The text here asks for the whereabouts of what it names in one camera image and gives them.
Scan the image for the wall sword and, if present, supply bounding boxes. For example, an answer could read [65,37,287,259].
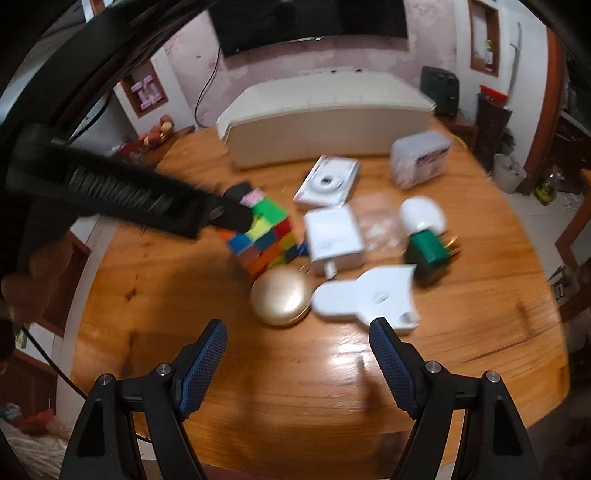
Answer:
[508,21,522,95]

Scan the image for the white plastic bracket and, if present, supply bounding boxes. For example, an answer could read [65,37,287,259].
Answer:
[311,265,421,335]

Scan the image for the wooden side cabinet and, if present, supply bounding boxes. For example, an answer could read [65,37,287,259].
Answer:
[139,124,197,169]

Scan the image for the white charger adapter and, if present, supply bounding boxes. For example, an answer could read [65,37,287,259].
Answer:
[303,205,365,280]

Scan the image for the white bucket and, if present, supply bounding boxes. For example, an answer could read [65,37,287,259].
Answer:
[493,152,527,195]

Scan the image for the dark green heater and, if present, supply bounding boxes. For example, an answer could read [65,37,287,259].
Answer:
[421,66,461,116]

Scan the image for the wooden framed wall niche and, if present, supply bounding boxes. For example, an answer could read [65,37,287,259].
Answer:
[468,0,502,77]

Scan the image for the clear plastic box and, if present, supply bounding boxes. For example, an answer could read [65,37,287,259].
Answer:
[390,129,452,190]

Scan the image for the clear plastic bag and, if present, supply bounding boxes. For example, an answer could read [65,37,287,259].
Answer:
[355,194,407,252]

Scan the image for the black television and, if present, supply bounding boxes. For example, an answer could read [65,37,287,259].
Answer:
[209,0,409,58]

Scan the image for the green plug night light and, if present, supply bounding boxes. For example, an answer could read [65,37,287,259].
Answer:
[399,196,460,287]

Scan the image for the black cable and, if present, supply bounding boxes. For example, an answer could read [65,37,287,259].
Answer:
[18,323,153,444]

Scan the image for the silver children's digital camera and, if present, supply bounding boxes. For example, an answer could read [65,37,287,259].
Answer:
[293,154,361,208]

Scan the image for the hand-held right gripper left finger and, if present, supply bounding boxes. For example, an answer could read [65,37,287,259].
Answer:
[60,318,229,480]

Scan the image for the small figurines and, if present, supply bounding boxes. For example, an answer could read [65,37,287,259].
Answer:
[141,115,176,146]

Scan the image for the dark bin with red lid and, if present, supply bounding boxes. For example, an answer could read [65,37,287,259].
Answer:
[475,85,513,174]

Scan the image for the wooden television stand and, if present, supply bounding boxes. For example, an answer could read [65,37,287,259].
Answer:
[436,113,478,153]

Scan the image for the wall cable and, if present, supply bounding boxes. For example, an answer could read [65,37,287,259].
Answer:
[194,44,222,130]

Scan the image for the wall niche with pink items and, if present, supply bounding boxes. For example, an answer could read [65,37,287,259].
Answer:
[121,73,169,118]

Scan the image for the white plastic storage bin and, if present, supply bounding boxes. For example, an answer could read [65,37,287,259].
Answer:
[216,71,437,169]

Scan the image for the gold round compact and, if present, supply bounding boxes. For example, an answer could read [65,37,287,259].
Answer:
[249,268,315,328]

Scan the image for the wooden chair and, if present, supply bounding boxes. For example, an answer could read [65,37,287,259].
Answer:
[554,168,591,278]

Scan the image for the person's left hand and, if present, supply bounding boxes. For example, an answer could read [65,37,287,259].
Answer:
[1,239,77,325]

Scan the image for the colourful puzzle cube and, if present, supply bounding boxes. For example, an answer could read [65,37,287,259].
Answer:
[221,187,308,280]

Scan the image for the red box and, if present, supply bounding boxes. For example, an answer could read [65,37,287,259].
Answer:
[111,141,148,162]

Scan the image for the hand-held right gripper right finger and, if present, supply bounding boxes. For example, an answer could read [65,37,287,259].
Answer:
[368,316,541,480]

